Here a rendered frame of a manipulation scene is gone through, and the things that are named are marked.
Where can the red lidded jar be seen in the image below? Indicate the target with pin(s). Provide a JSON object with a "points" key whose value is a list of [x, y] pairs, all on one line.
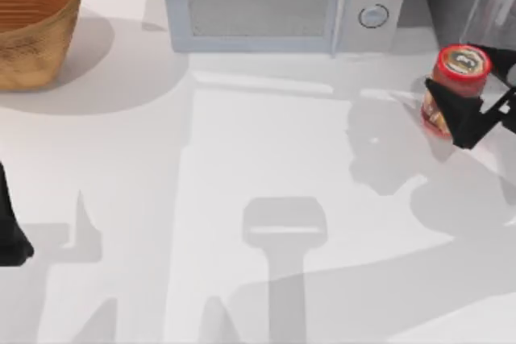
{"points": [[463, 63]]}

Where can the pale microwave oven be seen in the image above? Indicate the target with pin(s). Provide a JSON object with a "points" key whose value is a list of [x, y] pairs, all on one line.
{"points": [[363, 40]]}

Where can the round microwave knob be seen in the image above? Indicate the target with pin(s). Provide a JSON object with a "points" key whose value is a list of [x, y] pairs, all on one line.
{"points": [[373, 16]]}

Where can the microwave oven door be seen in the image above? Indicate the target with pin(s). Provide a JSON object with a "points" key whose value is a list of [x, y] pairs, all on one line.
{"points": [[250, 1]]}

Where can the brown woven basket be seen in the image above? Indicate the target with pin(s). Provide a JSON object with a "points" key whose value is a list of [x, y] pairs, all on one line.
{"points": [[36, 34]]}

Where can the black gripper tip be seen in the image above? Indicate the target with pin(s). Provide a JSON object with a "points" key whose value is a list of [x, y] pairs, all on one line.
{"points": [[10, 231]]}

